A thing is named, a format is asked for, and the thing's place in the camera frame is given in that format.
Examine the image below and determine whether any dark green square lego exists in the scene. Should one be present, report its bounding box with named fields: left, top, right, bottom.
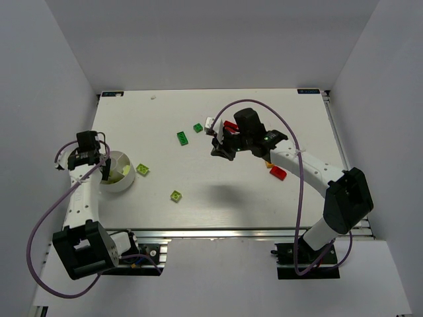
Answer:
left=193, top=123, right=203, bottom=133

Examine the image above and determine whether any dark green long lego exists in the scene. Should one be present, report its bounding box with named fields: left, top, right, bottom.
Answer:
left=176, top=131, right=188, bottom=146

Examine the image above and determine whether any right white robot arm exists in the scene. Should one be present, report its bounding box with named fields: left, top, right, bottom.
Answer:
left=205, top=108, right=374, bottom=251

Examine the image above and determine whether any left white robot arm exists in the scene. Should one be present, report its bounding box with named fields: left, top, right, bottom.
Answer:
left=52, top=131, right=138, bottom=280

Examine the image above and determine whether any white round divided container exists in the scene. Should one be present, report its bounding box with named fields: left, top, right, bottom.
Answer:
left=100, top=151, right=135, bottom=193

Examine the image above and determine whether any red rectangular lego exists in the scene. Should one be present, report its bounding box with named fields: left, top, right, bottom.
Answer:
left=223, top=120, right=238, bottom=133

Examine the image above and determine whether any red sloped lego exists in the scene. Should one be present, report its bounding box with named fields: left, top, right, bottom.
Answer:
left=270, top=166, right=287, bottom=181

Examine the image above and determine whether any lime lego table centre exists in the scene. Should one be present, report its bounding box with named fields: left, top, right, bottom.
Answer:
left=170, top=190, right=182, bottom=203

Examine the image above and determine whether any left blue table label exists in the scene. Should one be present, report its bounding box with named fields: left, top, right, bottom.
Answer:
left=101, top=91, right=124, bottom=98

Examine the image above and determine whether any blue table label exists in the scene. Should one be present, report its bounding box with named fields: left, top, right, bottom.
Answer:
left=297, top=88, right=321, bottom=94
left=101, top=91, right=124, bottom=98

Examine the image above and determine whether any right blue table label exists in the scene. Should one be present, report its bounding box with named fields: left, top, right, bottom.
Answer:
left=297, top=88, right=321, bottom=94

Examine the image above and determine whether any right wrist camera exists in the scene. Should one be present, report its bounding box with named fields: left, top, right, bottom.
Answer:
left=204, top=117, right=223, bottom=142

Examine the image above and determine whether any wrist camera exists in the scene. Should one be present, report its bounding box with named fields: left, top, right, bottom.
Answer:
left=55, top=151, right=71, bottom=170
left=204, top=117, right=223, bottom=142

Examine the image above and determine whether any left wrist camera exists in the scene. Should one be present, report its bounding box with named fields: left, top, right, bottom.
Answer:
left=55, top=151, right=71, bottom=170

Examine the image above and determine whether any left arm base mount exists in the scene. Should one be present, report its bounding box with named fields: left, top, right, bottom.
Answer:
left=102, top=229, right=165, bottom=277

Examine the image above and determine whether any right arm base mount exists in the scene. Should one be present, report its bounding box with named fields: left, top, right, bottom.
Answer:
left=270, top=243, right=340, bottom=280

